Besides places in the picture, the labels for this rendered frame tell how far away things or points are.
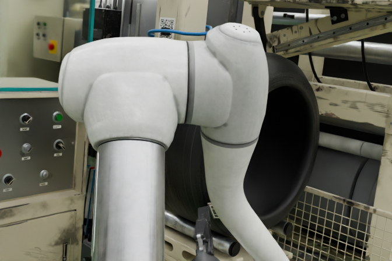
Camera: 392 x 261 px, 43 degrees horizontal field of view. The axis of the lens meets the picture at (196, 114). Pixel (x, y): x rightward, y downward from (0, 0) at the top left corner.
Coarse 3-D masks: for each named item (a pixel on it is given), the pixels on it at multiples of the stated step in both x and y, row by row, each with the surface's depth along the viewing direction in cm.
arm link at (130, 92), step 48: (96, 48) 74; (144, 48) 74; (96, 96) 71; (144, 96) 71; (96, 144) 74; (144, 144) 71; (96, 192) 71; (144, 192) 69; (96, 240) 68; (144, 240) 66
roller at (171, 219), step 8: (168, 216) 162; (176, 216) 161; (168, 224) 162; (176, 224) 159; (184, 224) 157; (192, 224) 156; (184, 232) 157; (192, 232) 154; (216, 232) 151; (216, 240) 148; (224, 240) 147; (232, 240) 146; (216, 248) 148; (224, 248) 146; (232, 248) 144; (232, 256) 145
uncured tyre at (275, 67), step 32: (288, 64) 151; (288, 96) 174; (192, 128) 136; (288, 128) 180; (192, 160) 135; (256, 160) 186; (288, 160) 179; (192, 192) 138; (256, 192) 179; (288, 192) 164
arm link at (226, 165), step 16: (208, 144) 83; (224, 144) 81; (240, 144) 81; (208, 160) 85; (224, 160) 83; (240, 160) 83; (208, 176) 87; (224, 176) 85; (240, 176) 86; (208, 192) 90; (224, 192) 87; (240, 192) 89; (224, 208) 89; (240, 208) 90; (224, 224) 93; (240, 224) 91; (256, 224) 93; (240, 240) 94; (256, 240) 93; (272, 240) 96; (256, 256) 96; (272, 256) 96
